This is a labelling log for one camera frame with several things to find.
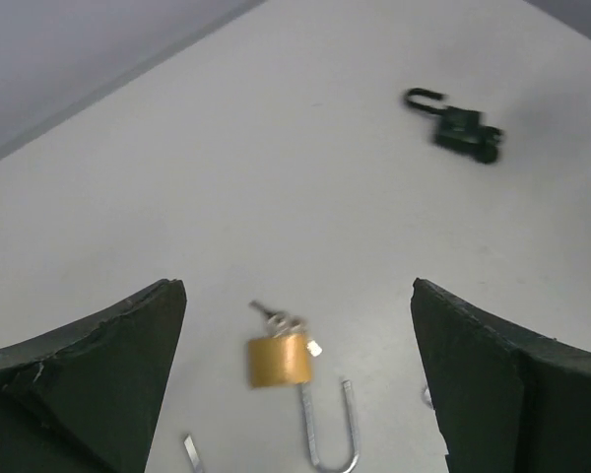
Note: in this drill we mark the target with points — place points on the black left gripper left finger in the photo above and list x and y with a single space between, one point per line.
87 396

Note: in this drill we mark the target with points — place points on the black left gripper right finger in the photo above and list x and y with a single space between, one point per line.
506 399

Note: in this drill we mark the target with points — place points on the long-shackle brass padlock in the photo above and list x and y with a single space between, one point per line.
284 360

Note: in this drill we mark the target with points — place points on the silver key pair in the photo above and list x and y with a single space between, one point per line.
280 322

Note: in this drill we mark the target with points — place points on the black-headed key bunch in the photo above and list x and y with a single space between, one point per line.
487 150

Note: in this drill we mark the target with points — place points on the black Kaijing padlock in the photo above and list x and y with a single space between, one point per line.
457 129

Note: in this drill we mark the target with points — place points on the large brass padlock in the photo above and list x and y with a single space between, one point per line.
193 455

